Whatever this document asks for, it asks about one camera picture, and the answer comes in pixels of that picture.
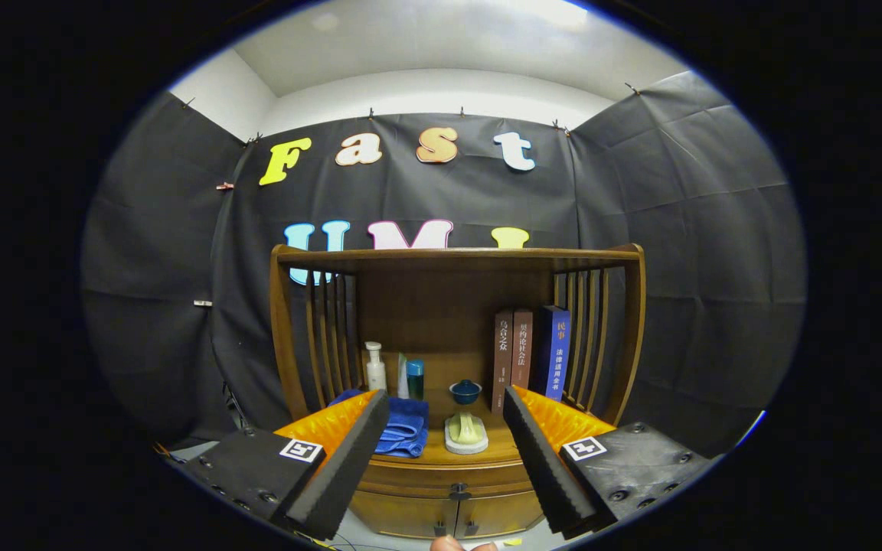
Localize wooden countertop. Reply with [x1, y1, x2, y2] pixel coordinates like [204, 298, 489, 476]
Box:
[330, 386, 557, 466]

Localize blue book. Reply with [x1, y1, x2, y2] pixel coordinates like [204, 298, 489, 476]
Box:
[539, 305, 572, 401]

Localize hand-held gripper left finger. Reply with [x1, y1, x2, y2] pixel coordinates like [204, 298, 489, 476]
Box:
[181, 389, 390, 542]

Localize wooden cabinet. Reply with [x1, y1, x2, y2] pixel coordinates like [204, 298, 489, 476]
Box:
[270, 243, 647, 540]

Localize white pump bottle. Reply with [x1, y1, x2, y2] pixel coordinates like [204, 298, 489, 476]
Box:
[364, 341, 387, 393]

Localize wooden cabinet door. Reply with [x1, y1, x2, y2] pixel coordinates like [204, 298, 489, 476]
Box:
[349, 490, 457, 539]
[456, 490, 545, 536]

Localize wooden drawer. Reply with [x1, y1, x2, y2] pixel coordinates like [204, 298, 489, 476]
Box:
[357, 459, 537, 502]

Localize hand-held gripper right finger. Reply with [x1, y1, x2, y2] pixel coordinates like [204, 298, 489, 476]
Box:
[502, 385, 714, 540]

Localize blue folded towel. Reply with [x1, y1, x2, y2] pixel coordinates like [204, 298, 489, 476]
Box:
[330, 389, 430, 458]

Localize dark brown book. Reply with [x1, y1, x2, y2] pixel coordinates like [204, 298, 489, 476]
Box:
[492, 310, 515, 414]

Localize black backdrop cloth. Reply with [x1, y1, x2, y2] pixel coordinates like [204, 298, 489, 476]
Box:
[81, 70, 808, 460]

